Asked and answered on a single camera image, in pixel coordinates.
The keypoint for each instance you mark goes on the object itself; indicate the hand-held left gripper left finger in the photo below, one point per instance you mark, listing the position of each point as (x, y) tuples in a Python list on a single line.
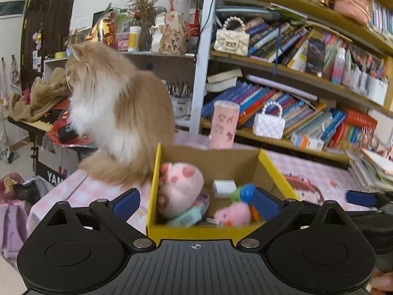
[(126, 203)]

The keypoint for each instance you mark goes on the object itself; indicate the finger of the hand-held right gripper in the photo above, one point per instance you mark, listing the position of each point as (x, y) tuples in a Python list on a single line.
[(360, 199)]

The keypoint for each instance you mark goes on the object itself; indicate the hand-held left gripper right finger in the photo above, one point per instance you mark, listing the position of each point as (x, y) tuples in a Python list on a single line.
[(265, 203)]

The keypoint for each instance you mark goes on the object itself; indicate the green and blue toy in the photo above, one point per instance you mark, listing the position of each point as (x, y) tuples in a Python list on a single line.
[(245, 192)]

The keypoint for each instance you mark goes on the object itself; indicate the pink chick plush toy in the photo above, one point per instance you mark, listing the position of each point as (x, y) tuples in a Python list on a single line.
[(233, 215)]

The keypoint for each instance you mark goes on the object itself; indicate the white charger plug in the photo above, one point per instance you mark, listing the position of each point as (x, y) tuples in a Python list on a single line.
[(224, 189)]

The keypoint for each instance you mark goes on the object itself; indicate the pink pig plush toy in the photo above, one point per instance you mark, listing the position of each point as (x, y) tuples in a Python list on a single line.
[(181, 187)]

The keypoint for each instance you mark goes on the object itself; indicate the yellow cardboard box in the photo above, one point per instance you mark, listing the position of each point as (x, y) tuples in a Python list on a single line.
[(187, 232)]

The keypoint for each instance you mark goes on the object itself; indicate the person's right hand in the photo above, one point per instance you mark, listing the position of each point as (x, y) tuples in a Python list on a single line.
[(382, 281)]

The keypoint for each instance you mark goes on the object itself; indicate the stack of books and papers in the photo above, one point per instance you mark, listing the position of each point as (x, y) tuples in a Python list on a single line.
[(371, 169)]

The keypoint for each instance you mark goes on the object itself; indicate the pink checked tablecloth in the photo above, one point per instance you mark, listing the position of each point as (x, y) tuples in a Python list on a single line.
[(76, 194)]

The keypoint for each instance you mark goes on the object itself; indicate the colourful crown ornament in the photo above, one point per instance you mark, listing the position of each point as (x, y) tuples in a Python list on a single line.
[(371, 141)]

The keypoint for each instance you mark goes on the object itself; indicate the orange blue white carton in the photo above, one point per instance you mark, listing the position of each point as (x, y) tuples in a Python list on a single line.
[(307, 142)]

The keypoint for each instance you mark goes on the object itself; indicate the red foil bag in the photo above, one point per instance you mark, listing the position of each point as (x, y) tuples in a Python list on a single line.
[(78, 145)]

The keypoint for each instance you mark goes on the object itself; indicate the white quilted handbag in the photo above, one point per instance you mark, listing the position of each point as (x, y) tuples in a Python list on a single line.
[(268, 126)]

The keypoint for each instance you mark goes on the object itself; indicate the red dictionaries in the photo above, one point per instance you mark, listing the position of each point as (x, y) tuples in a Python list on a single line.
[(359, 119)]

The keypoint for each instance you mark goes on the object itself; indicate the black electric piano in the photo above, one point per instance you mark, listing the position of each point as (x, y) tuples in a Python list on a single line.
[(50, 175)]

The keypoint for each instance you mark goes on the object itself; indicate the pink cylindrical cup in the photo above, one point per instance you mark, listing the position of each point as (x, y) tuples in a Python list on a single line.
[(224, 126)]

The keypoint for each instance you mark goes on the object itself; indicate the orange and white cat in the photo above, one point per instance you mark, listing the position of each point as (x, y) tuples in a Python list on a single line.
[(122, 113)]

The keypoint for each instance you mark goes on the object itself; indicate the black rectangular box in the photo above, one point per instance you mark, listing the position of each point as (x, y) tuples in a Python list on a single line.
[(67, 133)]

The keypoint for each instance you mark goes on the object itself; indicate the row of leaning books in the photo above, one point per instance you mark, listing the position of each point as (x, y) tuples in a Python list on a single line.
[(307, 116)]

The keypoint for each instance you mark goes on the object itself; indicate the white pen holder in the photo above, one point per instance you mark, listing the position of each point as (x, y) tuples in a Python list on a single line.
[(377, 92)]

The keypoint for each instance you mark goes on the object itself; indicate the cup of brushes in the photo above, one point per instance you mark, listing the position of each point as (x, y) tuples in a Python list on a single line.
[(179, 106)]

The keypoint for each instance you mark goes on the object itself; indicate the purple backpack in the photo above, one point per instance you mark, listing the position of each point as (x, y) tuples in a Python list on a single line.
[(15, 227)]

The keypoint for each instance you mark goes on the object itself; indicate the white paper roll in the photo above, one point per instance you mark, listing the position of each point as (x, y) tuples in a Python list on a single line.
[(282, 86)]

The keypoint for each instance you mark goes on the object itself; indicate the clear pen holder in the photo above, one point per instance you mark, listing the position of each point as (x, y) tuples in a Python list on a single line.
[(356, 73)]

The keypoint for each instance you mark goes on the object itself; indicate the pastel glitter bottle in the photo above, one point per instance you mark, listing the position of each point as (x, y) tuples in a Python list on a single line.
[(337, 67)]

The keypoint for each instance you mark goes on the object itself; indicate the brown cloth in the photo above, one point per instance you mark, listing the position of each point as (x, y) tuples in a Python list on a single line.
[(36, 98)]

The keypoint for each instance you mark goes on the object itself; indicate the wooden bookshelf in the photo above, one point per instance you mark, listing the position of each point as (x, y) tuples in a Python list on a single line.
[(230, 59)]

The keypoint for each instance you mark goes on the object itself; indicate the smartphone with lit screen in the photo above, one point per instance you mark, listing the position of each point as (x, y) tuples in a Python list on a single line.
[(315, 57)]

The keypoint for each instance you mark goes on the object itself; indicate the cream quilted handbag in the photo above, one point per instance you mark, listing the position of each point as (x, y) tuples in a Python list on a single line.
[(231, 44)]

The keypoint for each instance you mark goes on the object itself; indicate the white and yellow bottle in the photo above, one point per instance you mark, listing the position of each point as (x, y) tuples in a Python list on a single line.
[(134, 40)]

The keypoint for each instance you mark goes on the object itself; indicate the row of upright books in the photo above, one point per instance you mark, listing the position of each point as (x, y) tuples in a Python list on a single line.
[(276, 40)]

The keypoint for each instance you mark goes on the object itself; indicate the red gold paper decoration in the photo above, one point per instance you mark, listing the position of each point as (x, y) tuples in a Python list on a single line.
[(101, 32)]

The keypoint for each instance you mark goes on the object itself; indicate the rabbit figurine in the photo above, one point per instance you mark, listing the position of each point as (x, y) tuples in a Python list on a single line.
[(172, 33)]

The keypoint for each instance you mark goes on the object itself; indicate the pink round plush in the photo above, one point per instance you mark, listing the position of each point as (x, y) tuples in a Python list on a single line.
[(351, 6)]

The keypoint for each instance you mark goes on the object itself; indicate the dark wooden door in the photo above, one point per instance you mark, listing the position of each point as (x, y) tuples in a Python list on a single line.
[(46, 21)]

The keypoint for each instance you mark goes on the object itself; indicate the dried flowers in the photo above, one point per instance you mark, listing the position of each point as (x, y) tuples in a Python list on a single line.
[(141, 3)]

